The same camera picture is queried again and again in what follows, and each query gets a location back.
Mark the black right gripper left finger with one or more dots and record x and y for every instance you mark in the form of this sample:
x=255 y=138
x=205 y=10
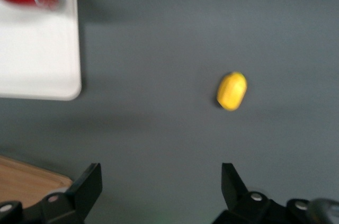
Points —
x=84 y=192

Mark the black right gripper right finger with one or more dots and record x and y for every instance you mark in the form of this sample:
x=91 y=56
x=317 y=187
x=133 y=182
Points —
x=234 y=189

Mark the white plastic tray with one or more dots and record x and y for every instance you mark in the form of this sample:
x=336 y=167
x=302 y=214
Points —
x=39 y=49

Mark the light wooden board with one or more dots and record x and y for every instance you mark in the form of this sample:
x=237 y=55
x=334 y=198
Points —
x=23 y=181

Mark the yellow lemon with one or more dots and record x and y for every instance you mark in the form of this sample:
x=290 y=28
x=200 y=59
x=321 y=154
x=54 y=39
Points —
x=231 y=91

